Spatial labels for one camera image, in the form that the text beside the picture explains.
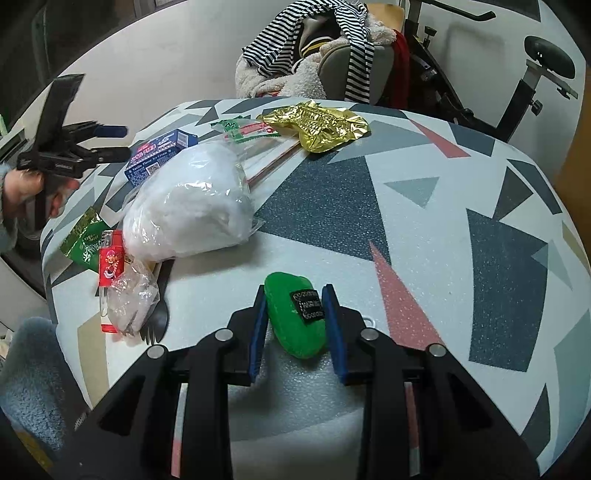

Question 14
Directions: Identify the green plastic wrapper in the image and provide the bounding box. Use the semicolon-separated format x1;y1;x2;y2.
263;272;327;360

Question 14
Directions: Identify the blue cardboard box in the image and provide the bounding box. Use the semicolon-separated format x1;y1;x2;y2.
124;129;198;187

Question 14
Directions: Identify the red snack packet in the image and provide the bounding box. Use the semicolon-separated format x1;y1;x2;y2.
98;230;125;334

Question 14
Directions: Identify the green snack wrapper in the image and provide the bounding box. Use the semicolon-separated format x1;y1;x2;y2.
60;207;110;272

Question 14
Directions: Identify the large white plastic bag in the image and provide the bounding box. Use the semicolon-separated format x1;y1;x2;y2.
122;140;257;262

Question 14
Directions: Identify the small clear plastic bag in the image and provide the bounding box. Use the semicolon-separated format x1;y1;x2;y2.
106;259;159;336

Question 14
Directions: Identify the clear blister card package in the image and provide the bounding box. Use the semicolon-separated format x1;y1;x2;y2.
239;136;301;189

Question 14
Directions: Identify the gold foil wrapper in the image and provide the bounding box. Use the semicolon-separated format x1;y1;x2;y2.
257;100;370;153

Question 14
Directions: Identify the person's left hand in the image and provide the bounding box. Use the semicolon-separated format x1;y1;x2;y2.
1;170;80;219

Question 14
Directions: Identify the green red paper wrapper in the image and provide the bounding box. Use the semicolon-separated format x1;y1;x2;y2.
211;117;280;144

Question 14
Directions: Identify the striped black white garment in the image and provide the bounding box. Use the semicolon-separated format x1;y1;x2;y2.
242;1;375;104

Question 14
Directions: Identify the cream fleece garment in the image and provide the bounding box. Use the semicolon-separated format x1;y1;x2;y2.
235;15;403;99

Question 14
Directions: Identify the grey chair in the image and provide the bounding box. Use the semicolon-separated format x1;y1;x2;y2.
318;44;394;105

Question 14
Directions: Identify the black exercise bike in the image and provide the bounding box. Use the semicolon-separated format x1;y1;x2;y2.
404;1;585;141

